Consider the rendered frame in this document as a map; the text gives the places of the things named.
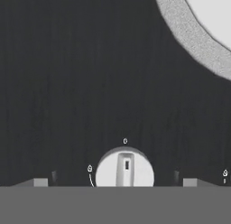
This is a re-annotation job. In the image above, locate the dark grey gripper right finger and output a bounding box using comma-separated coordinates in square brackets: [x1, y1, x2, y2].
[172, 169, 220, 188]

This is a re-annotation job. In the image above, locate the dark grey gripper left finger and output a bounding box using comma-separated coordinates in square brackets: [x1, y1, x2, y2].
[12, 169, 59, 188]

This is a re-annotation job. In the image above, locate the white stove knob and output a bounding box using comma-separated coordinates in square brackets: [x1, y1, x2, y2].
[95, 146, 155, 188]

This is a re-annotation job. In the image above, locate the black stove top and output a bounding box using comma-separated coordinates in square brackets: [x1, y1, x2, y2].
[0, 0, 231, 188]

